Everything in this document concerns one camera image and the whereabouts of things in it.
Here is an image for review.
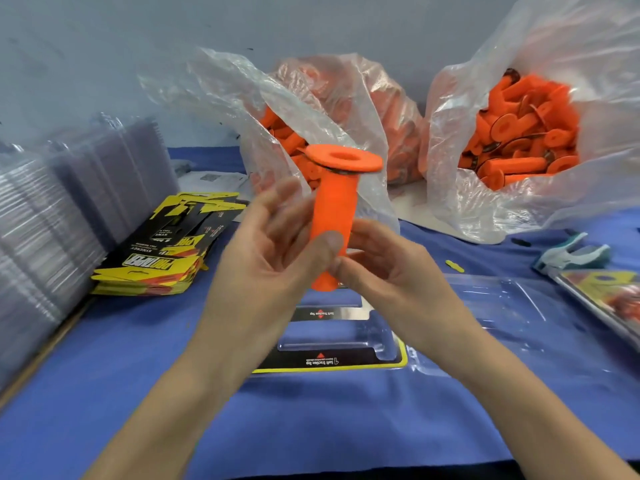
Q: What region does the person's right hand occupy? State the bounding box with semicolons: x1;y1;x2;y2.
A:
333;217;481;371

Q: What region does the white printed paper sheet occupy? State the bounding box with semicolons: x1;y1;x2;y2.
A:
178;171;256;203

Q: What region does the person's left hand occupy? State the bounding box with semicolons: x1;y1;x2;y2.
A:
190;177;346;396

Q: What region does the large clear plastic bag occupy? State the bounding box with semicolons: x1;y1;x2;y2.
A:
425;0;640;244

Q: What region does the orange grip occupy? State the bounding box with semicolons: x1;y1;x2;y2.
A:
305;145;385;293

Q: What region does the sealed yellow card package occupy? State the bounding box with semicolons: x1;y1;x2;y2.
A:
555;267;640;351

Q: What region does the teal hand stapler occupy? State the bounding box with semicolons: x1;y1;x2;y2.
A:
533;233;613;276

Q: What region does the stack of yellow black cards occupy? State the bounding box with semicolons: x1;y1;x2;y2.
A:
92;191;248;296

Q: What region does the yellow black backing card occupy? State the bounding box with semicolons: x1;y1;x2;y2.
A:
252;289;409;374

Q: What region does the stack of clear blister shells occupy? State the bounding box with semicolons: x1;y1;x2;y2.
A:
0;115;181;391

